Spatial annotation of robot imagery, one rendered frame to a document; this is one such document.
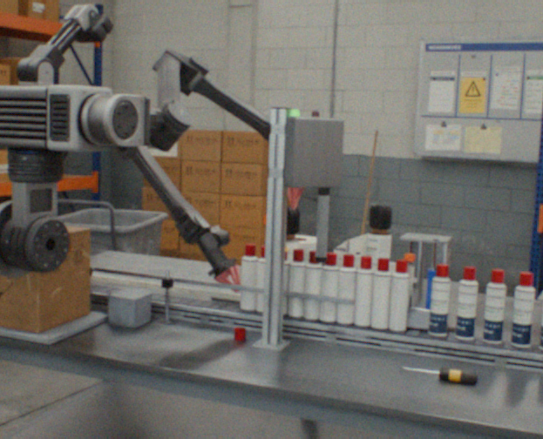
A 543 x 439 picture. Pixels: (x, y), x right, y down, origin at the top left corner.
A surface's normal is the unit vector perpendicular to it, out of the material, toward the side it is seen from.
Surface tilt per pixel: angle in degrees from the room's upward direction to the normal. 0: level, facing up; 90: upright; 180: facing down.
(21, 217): 90
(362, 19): 90
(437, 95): 91
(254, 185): 90
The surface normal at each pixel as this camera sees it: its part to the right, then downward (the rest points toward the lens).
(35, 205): 0.88, 0.09
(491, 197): -0.47, 0.09
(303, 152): 0.56, 0.12
